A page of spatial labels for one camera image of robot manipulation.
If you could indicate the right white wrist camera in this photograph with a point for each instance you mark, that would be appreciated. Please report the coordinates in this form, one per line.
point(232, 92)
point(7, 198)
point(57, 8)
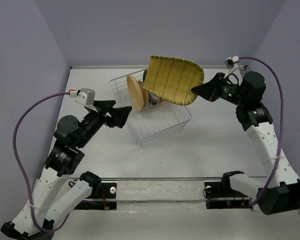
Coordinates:
point(232, 64)

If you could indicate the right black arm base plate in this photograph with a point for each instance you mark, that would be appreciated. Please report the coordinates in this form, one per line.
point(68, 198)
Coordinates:
point(227, 197)

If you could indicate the white plate with green rim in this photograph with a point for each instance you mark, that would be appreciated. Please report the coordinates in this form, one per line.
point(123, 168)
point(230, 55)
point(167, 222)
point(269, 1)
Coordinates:
point(153, 99)

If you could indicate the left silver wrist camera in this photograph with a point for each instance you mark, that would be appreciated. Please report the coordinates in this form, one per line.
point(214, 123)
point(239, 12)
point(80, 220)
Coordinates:
point(85, 97)

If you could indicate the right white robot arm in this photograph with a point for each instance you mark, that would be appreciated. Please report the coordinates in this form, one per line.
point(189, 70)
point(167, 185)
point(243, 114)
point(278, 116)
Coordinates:
point(282, 194)

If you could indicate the plain yellow round plate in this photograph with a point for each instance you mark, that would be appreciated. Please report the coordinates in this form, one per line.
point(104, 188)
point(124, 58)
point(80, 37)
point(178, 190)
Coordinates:
point(135, 92)

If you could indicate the small cream plate with flowers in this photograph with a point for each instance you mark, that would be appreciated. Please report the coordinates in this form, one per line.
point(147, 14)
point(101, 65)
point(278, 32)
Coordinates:
point(144, 93)

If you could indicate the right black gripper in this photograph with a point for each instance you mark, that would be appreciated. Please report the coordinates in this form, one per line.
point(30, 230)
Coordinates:
point(211, 90)

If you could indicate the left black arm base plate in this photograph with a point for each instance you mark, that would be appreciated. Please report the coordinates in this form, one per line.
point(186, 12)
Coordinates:
point(103, 199)

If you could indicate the white wire dish rack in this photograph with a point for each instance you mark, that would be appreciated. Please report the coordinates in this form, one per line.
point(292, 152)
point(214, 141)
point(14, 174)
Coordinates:
point(153, 122)

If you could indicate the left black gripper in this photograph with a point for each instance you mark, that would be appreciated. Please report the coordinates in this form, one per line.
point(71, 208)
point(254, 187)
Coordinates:
point(120, 114)

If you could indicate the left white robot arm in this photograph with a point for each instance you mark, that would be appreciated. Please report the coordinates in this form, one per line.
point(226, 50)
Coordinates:
point(42, 215)

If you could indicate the yellow green bamboo-pattern plate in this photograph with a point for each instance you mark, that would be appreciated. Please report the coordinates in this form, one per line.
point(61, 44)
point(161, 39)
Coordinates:
point(172, 79)

